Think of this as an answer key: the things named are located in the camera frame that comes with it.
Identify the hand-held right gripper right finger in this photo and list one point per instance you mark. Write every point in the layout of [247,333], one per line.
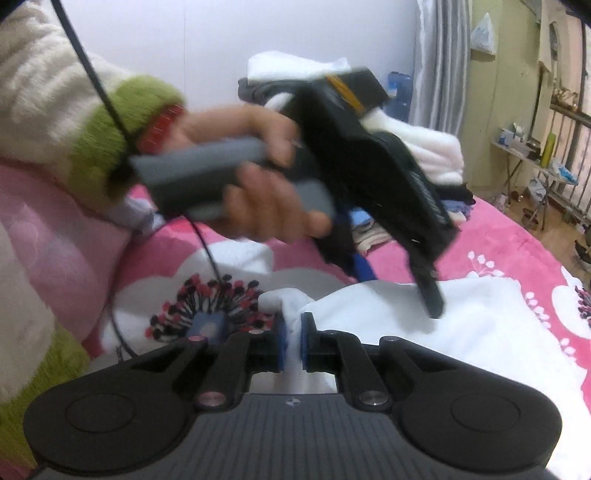
[305,344]

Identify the folding table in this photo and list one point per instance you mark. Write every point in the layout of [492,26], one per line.
[531,159]

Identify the blue water jug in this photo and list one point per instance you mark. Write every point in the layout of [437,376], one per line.
[398,94]

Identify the metal railing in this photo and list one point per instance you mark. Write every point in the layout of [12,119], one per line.
[570,120]

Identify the pale pink fleece cloth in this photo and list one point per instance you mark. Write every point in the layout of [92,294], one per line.
[60,244]

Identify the white sweatshirt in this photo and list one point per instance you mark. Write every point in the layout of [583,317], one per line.
[461,332]

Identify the pink floral blanket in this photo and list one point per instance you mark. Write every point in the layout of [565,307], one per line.
[508,240]

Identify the grey curtain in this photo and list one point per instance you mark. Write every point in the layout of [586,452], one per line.
[443,69]

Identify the green bottle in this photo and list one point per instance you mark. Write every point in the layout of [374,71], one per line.
[548,150]

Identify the person's left forearm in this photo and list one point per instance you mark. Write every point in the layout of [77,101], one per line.
[46,92]

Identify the pile of clothes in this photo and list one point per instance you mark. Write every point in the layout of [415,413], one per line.
[434,152]

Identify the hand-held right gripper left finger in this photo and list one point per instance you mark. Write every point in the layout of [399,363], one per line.
[279,344]

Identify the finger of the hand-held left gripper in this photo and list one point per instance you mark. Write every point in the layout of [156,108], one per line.
[427,290]
[341,244]

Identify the person's left hand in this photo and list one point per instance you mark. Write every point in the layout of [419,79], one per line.
[231,124]

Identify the white plastic bag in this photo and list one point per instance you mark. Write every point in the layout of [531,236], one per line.
[484,34]

